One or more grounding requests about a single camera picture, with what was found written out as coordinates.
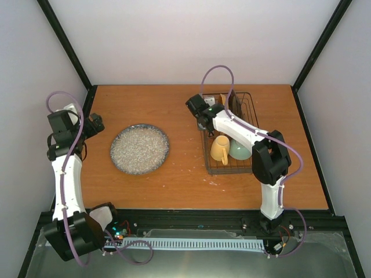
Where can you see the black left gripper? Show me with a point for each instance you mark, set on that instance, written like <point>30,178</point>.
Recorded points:
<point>93,130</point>

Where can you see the orange white dotted plate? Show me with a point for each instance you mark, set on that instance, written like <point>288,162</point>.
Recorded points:
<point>222,99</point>

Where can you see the yellow mug white inside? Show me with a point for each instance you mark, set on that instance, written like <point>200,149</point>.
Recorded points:
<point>220,149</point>

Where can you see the brown rimmed beige plate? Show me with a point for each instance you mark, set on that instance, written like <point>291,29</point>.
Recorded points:
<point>235,105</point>

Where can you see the light green ceramic bowl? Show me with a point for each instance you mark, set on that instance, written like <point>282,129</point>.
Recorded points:
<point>238,151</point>

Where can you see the speckled grey large plate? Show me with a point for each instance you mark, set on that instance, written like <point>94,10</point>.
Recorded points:
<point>139,149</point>

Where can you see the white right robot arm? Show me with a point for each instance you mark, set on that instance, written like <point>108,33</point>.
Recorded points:
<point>270,157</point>

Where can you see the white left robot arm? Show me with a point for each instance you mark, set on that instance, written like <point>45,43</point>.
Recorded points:
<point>73,230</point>

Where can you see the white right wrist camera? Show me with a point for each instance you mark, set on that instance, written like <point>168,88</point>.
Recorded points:
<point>209,100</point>

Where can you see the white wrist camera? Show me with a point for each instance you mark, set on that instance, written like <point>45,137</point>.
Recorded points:
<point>209,100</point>
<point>72,111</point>

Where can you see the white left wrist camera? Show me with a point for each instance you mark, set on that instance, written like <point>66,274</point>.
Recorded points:
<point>72,111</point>

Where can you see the dark wire dish rack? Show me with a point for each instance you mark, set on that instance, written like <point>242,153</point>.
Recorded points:
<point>234,166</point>

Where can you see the light blue slotted cable duct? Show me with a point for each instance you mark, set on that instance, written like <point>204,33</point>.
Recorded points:
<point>178,244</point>

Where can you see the black aluminium frame rail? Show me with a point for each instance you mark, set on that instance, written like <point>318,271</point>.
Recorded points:
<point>241,222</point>

